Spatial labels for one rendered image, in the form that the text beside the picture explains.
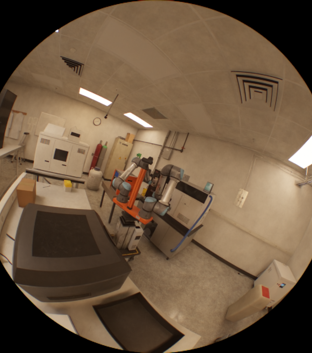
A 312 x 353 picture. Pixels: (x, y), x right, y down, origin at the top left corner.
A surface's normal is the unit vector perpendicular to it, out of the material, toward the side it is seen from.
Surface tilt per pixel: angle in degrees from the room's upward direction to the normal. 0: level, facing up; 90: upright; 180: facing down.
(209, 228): 90
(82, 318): 0
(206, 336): 0
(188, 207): 90
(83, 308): 0
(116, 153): 90
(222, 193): 90
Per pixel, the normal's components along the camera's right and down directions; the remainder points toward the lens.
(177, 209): -0.66, -0.17
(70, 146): 0.66, 0.36
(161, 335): 0.37, -0.92
